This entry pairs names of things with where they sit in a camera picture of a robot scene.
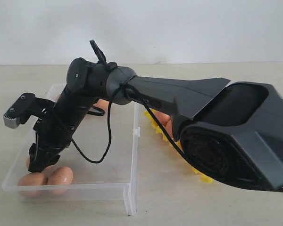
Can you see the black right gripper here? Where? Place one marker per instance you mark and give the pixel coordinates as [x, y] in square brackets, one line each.
[50, 138]

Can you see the brown egg fifth row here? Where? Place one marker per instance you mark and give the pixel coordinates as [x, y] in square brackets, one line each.
[27, 162]
[168, 128]

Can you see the clear plastic tray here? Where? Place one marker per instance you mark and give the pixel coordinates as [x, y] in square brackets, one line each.
[103, 161]

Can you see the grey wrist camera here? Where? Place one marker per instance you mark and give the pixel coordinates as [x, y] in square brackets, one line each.
[24, 107]

